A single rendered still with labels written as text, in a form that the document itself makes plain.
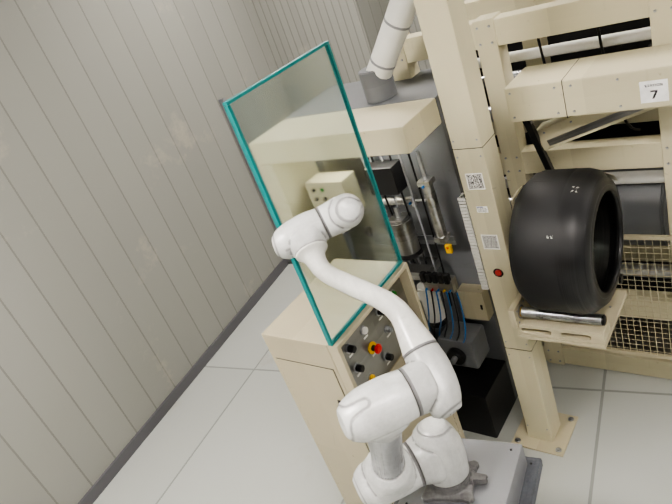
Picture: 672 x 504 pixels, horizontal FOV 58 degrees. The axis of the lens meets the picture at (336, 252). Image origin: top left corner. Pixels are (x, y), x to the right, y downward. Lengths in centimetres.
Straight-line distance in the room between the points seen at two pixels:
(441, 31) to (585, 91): 59
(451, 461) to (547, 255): 81
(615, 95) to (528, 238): 60
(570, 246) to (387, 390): 103
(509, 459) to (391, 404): 90
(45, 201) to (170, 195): 103
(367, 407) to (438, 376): 20
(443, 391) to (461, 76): 122
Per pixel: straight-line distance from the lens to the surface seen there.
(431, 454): 212
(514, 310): 267
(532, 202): 239
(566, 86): 250
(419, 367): 157
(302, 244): 173
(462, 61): 231
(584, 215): 234
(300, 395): 262
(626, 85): 246
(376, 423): 154
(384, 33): 275
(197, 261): 489
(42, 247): 406
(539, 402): 319
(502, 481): 229
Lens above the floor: 254
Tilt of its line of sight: 27 degrees down
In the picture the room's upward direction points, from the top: 22 degrees counter-clockwise
